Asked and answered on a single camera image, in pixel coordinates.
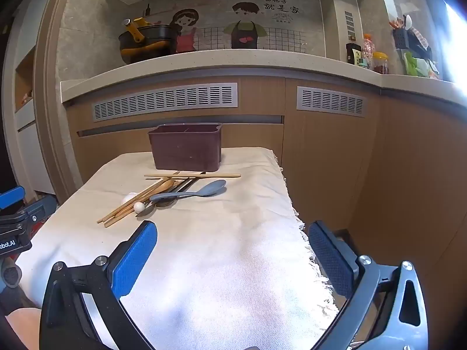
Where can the pink clothing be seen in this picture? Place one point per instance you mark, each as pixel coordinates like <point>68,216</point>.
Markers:
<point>23,330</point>

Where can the orange utensils in rack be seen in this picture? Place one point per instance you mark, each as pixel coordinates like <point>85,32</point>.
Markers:
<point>396,23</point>

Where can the grey-blue plastic spoon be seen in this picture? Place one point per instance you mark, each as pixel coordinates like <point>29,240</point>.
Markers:
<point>213,187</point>

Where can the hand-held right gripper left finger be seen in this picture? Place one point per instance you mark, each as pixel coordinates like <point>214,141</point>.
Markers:
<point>135,259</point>

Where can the white fringed cloth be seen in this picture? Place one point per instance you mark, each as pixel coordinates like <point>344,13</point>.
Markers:
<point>226,248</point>

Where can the white cabinet with niche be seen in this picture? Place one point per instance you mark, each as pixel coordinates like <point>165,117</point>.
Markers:
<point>25,80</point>

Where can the short grey vent grille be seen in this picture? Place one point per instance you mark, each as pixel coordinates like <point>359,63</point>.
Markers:
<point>330,101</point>

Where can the orange-capped clear bottle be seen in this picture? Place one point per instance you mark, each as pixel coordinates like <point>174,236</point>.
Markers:
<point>368,49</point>

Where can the green plastic bag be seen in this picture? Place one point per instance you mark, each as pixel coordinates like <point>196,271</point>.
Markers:
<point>416,66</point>

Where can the white ladle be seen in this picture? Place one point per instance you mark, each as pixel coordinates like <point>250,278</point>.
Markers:
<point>408,21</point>

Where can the long grey vent grille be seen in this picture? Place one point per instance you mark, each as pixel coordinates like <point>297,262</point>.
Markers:
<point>164,102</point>

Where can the yellow-lidded jar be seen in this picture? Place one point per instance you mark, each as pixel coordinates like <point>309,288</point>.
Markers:
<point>380,63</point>

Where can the window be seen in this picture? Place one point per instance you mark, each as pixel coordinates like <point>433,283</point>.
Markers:
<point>458,43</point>

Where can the beige stone countertop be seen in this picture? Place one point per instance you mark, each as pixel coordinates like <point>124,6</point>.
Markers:
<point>255,67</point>

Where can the brown plastic utensil holder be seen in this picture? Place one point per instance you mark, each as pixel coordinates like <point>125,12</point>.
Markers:
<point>186,147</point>

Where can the small teal container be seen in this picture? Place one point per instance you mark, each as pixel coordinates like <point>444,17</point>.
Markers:
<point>363,63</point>

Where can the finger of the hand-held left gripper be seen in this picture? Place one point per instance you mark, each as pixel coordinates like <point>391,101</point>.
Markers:
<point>33,215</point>
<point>12,196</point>

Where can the black wall utensil rack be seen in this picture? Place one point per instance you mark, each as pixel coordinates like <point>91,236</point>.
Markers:
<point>400,38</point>

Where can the light wooden chopstick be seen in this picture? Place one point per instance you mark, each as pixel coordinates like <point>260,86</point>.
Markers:
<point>109,214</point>
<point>116,216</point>
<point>219,176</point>
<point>112,223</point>

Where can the boxed column with vent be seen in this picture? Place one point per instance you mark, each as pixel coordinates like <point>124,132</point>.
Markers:
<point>337,18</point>

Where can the white ball-tipped dark utensil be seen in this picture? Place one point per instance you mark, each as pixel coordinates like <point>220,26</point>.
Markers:
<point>139,207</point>

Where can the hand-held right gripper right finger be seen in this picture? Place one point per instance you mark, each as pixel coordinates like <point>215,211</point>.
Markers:
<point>332,262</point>

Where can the hanging patterned cloth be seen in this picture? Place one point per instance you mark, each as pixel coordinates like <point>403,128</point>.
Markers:
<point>419,43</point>

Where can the black chopstick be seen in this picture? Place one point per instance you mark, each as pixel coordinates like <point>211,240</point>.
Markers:
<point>190,181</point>
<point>184,188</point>

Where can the cartoon couple wall poster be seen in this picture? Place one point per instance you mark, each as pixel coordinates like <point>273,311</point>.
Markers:
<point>277,25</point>

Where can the dark sauce bottle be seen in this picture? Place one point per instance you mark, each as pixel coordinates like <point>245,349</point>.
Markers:
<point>352,54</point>

